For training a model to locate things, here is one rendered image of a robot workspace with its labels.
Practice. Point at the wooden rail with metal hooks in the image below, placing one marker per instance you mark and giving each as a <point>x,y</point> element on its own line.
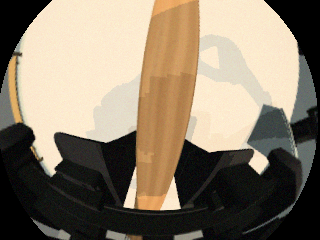
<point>168,79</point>

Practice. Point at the dark brown wooden post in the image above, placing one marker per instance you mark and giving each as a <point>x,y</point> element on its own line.
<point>134,237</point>

